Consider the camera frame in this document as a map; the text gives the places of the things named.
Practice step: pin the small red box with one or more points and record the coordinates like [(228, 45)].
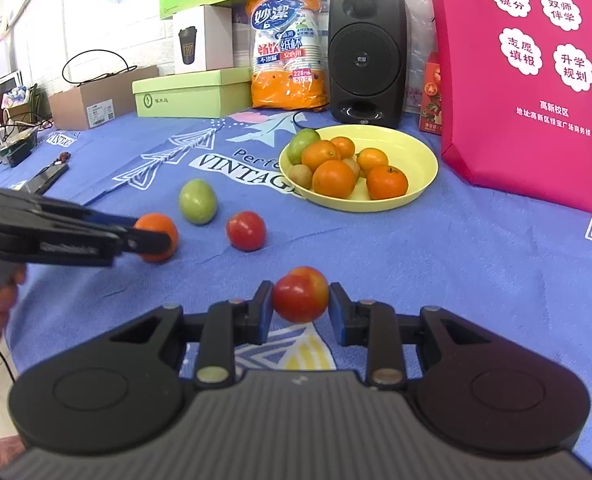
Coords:
[(432, 95)]

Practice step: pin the pink tote bag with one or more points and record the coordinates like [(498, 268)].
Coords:
[(526, 150)]

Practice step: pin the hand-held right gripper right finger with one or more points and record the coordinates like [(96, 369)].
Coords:
[(337, 310)]

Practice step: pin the green plum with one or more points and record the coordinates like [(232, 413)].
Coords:
[(303, 142), (198, 201)]

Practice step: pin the black speaker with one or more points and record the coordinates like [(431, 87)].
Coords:
[(366, 60)]

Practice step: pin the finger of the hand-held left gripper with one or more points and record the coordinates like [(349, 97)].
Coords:
[(116, 217), (146, 246)]

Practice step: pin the person's left hand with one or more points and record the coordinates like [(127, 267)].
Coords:
[(3, 302)]

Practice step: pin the small brown object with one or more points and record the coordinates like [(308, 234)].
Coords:
[(62, 158)]

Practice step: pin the light green shoebox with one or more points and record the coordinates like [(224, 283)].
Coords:
[(186, 95)]

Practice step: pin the red tomato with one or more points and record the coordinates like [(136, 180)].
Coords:
[(246, 230)]

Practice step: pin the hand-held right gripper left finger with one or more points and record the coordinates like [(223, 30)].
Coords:
[(266, 310)]

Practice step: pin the brown kiwi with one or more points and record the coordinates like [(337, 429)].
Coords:
[(301, 175), (351, 166)]

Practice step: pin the black flat case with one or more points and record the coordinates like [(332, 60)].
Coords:
[(46, 180)]

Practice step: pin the white cup box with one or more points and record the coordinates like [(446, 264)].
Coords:
[(201, 40)]

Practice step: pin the red apple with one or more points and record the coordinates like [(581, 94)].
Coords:
[(301, 294)]

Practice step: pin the small white monitor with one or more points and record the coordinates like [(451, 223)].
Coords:
[(8, 83)]

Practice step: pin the black electronic device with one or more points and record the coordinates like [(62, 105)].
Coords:
[(16, 150)]

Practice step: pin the yellow plate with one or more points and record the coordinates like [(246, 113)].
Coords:
[(411, 160)]

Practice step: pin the brown cardboard box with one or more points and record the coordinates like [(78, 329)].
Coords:
[(101, 105)]

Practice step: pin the orange paper cup package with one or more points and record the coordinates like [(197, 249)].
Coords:
[(286, 75)]

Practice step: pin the small orange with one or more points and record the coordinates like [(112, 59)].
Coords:
[(344, 146), (372, 159)]

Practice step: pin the blue printed tablecloth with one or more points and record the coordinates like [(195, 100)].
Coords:
[(426, 260)]

